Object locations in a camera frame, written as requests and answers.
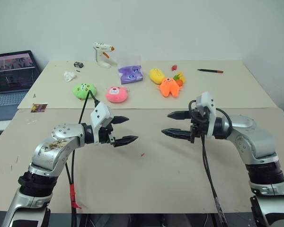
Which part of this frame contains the crumpled white paper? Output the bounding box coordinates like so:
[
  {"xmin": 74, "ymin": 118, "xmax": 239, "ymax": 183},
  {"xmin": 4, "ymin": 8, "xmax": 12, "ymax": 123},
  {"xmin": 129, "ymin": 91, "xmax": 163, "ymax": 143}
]
[{"xmin": 63, "ymin": 70, "xmax": 77, "ymax": 83}]

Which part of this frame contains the small fruit plush toy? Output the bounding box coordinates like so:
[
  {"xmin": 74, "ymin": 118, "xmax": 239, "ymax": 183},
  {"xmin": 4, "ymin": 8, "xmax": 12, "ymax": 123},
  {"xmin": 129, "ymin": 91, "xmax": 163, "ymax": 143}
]
[{"xmin": 172, "ymin": 71, "xmax": 186, "ymax": 87}]

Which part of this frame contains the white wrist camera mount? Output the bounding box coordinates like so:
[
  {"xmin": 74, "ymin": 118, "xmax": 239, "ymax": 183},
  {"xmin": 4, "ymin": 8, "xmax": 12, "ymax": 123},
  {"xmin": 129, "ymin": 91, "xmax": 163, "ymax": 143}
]
[
  {"xmin": 89, "ymin": 102, "xmax": 113, "ymax": 144},
  {"xmin": 195, "ymin": 91, "xmax": 218, "ymax": 138}
]

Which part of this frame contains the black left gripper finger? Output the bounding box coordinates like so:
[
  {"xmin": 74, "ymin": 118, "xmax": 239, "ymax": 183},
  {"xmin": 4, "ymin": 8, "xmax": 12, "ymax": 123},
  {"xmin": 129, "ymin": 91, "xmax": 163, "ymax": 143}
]
[
  {"xmin": 112, "ymin": 115, "xmax": 130, "ymax": 125},
  {"xmin": 113, "ymin": 135, "xmax": 139, "ymax": 148}
]

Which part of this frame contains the open laptop computer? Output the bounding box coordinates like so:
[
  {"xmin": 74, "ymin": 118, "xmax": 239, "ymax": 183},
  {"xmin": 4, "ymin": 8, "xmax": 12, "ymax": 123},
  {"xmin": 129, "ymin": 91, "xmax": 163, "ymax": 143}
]
[{"xmin": 0, "ymin": 50, "xmax": 42, "ymax": 132}]

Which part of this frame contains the white hot glue gun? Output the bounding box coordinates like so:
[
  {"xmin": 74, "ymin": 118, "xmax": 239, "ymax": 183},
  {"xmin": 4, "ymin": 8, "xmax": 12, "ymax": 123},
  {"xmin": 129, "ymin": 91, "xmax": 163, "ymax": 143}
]
[{"xmin": 92, "ymin": 42, "xmax": 118, "ymax": 70}]

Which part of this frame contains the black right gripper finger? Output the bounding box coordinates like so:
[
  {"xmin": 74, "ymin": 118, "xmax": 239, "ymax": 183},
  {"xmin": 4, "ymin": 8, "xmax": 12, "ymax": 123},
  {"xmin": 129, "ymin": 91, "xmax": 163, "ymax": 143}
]
[
  {"xmin": 167, "ymin": 110, "xmax": 193, "ymax": 120},
  {"xmin": 161, "ymin": 128, "xmax": 192, "ymax": 141}
]

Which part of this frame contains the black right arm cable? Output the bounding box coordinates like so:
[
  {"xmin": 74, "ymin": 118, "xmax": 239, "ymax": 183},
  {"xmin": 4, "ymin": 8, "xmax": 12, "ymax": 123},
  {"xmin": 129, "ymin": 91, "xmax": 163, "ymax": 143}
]
[{"xmin": 188, "ymin": 99, "xmax": 233, "ymax": 227}]

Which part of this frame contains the orange one-eyed plush toy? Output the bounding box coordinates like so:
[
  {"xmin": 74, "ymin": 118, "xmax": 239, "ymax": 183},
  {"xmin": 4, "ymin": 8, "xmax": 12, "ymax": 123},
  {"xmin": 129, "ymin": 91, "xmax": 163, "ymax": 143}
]
[{"xmin": 157, "ymin": 77, "xmax": 184, "ymax": 98}]

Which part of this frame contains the pink plush toy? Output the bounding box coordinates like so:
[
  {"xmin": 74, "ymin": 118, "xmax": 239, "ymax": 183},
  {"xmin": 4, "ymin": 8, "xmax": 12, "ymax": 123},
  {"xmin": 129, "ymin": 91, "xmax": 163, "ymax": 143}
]
[{"xmin": 105, "ymin": 86, "xmax": 129, "ymax": 104}]

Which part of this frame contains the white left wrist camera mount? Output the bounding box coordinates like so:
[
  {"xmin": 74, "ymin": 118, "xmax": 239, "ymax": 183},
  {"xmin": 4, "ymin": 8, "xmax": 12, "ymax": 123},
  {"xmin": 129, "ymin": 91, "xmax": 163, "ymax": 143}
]
[{"xmin": 89, "ymin": 102, "xmax": 113, "ymax": 144}]

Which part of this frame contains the clear plastic bag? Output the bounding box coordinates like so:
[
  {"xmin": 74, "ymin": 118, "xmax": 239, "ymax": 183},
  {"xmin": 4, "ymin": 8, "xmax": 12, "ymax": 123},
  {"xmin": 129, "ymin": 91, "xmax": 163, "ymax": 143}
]
[{"xmin": 116, "ymin": 55, "xmax": 143, "ymax": 71}]

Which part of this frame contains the yellow plush toy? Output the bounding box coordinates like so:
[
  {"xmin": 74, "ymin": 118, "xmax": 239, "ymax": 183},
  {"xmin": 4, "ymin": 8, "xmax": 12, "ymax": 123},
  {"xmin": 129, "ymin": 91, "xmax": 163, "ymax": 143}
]
[{"xmin": 149, "ymin": 68, "xmax": 166, "ymax": 85}]

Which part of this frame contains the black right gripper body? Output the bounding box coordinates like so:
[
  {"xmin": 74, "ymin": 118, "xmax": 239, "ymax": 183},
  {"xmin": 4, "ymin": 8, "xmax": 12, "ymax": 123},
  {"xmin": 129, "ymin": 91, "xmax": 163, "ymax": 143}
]
[{"xmin": 189, "ymin": 108, "xmax": 208, "ymax": 144}]

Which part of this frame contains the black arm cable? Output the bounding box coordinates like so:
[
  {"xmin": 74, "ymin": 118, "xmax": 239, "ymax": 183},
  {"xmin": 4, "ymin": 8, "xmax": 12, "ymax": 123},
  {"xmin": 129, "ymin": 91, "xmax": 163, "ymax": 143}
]
[
  {"xmin": 188, "ymin": 99, "xmax": 233, "ymax": 227},
  {"xmin": 65, "ymin": 89, "xmax": 100, "ymax": 227}
]

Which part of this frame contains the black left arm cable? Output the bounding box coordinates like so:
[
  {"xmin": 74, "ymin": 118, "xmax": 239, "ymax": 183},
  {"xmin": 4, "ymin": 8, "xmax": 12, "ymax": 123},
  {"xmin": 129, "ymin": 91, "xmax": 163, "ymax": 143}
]
[{"xmin": 65, "ymin": 89, "xmax": 100, "ymax": 227}]

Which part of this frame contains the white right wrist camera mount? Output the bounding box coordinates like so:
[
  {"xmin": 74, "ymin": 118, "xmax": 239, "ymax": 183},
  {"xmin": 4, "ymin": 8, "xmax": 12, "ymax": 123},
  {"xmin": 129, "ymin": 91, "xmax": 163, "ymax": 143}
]
[{"xmin": 195, "ymin": 91, "xmax": 218, "ymax": 138}]

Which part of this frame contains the black pen with brown end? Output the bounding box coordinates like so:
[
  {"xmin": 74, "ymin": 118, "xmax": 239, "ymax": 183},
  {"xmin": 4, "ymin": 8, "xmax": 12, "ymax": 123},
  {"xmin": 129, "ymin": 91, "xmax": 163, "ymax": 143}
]
[{"xmin": 196, "ymin": 68, "xmax": 224, "ymax": 74}]

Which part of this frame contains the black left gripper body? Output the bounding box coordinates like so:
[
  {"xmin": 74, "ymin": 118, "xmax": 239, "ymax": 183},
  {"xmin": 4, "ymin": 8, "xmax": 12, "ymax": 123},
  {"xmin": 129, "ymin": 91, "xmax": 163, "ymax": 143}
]
[{"xmin": 98, "ymin": 122, "xmax": 116, "ymax": 146}]

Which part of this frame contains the small printed card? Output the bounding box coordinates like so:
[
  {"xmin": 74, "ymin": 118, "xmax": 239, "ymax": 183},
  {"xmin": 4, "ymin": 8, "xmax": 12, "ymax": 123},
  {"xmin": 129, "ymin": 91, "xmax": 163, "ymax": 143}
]
[{"xmin": 31, "ymin": 103, "xmax": 49, "ymax": 113}]

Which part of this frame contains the green plush toy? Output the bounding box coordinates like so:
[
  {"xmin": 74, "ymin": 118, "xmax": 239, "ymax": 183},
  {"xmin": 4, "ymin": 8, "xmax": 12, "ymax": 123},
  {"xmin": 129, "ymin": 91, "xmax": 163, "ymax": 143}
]
[{"xmin": 72, "ymin": 82, "xmax": 98, "ymax": 100}]

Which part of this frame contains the purple plush toy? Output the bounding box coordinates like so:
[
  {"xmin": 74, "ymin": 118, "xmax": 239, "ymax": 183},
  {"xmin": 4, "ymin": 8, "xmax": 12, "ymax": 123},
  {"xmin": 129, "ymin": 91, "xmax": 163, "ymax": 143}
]
[{"xmin": 117, "ymin": 66, "xmax": 144, "ymax": 85}]

